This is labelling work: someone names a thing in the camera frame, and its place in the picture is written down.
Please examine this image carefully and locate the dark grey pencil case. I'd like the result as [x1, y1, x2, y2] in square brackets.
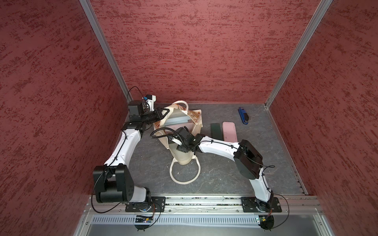
[164, 116, 193, 126]

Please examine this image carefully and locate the cream floral canvas tote bag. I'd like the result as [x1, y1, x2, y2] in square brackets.
[150, 100, 203, 185]

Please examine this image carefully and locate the green pencil case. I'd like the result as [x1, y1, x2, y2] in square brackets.
[210, 124, 223, 141]

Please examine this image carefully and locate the pink pencil case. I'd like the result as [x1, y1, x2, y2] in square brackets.
[222, 122, 238, 143]

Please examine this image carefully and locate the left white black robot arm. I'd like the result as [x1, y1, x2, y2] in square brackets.
[91, 101, 169, 207]

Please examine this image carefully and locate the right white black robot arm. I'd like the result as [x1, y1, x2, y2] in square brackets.
[172, 127, 274, 212]

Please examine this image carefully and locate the blue stapler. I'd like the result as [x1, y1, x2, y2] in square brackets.
[238, 107, 249, 125]

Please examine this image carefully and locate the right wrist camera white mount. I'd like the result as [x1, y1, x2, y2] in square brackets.
[168, 136, 182, 146]

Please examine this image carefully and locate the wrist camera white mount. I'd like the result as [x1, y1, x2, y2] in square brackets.
[143, 94, 156, 112]
[168, 136, 182, 146]

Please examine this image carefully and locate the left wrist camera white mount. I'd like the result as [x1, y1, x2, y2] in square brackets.
[143, 94, 156, 112]

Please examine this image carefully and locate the aluminium front rail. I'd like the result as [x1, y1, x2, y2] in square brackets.
[82, 195, 324, 215]

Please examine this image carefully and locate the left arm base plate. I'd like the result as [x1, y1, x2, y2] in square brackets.
[125, 196, 166, 213]

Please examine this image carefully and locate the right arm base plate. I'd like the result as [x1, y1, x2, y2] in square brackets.
[241, 197, 282, 213]

